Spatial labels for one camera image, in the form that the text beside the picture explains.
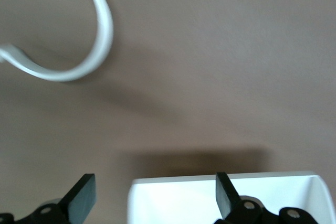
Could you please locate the white C-shaped clamp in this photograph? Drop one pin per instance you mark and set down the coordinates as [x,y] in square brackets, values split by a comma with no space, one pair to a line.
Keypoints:
[103,24]

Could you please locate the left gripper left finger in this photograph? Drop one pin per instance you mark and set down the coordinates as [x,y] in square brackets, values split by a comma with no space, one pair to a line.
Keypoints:
[78,200]

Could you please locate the cream plastic drawer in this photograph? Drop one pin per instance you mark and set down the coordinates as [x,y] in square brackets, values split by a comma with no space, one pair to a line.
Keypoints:
[170,203]

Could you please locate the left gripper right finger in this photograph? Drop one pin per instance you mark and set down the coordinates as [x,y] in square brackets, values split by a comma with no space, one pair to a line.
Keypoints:
[228,200]

